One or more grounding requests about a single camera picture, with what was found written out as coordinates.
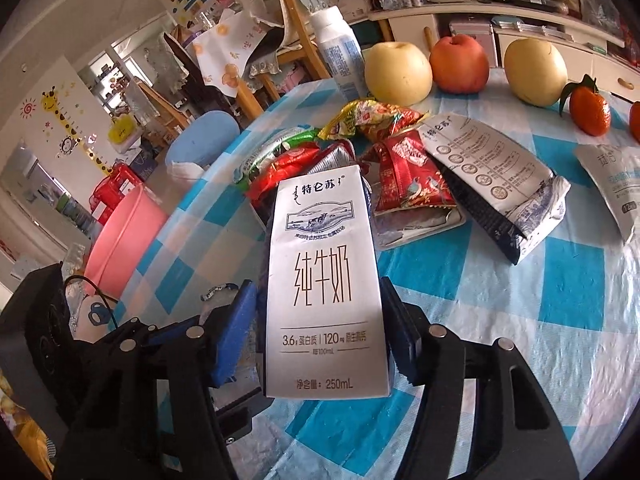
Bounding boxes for tangerine with green leaf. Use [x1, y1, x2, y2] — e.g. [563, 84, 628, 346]
[557, 75, 612, 137]

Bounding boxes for red box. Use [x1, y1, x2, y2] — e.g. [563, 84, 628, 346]
[90, 162, 146, 226]

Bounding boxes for pink storage box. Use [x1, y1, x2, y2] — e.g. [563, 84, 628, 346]
[448, 19, 497, 68]

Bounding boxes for small yellow pear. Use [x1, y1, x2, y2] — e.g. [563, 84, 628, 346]
[364, 41, 433, 103]

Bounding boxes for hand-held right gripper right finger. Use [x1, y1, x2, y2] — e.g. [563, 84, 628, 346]
[381, 276, 571, 480]

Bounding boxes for blue white checked tablecloth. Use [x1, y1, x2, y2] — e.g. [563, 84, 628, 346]
[107, 67, 640, 480]

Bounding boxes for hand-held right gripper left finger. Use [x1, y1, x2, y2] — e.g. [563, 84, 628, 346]
[52, 280, 259, 480]

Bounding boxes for cream television cabinet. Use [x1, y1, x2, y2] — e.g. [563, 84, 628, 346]
[370, 0, 640, 106]

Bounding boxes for silver snack wrapper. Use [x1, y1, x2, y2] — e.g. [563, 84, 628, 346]
[305, 140, 358, 176]

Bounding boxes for plain red snack wrapper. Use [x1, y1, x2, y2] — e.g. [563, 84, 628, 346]
[245, 142, 321, 201]

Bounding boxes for green snack wrapper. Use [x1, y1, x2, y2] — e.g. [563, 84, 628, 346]
[234, 127, 321, 186]

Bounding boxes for flattened white milk carton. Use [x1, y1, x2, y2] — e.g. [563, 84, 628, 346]
[419, 111, 572, 266]

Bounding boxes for pink plastic basin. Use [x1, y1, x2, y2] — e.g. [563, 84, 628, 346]
[82, 190, 171, 301]

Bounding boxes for white milk carton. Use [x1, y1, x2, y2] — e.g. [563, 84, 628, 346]
[419, 111, 572, 266]
[263, 162, 392, 400]

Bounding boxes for clear plastic bag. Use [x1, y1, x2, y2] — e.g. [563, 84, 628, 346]
[577, 0, 626, 36]

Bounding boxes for red printed snack wrapper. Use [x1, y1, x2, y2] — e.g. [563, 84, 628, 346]
[372, 130, 458, 213]

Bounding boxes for blue round stool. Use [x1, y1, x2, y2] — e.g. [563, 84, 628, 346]
[165, 109, 242, 181]

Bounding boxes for wooden chair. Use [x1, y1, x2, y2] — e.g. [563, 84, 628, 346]
[235, 0, 351, 116]

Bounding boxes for white wet wipes pack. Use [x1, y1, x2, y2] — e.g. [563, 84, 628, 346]
[574, 144, 640, 245]

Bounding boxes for large yellow pear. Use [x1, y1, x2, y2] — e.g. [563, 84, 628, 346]
[503, 38, 568, 107]

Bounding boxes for orange printed cloth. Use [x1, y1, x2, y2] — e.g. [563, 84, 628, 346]
[192, 10, 271, 98]

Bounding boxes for yellow snack wrapper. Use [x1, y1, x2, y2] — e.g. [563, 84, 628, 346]
[317, 99, 431, 143]

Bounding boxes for clear plastic tray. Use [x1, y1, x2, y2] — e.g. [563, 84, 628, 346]
[375, 205, 467, 252]

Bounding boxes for white plastic bottle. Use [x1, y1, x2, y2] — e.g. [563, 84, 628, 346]
[308, 7, 371, 106]

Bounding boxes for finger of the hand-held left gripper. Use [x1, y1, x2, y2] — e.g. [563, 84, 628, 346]
[92, 317, 196, 348]

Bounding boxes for red apple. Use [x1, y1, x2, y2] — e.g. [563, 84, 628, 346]
[430, 34, 490, 94]

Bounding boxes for giraffe wall sticker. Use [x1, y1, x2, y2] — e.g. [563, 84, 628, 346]
[40, 87, 111, 176]

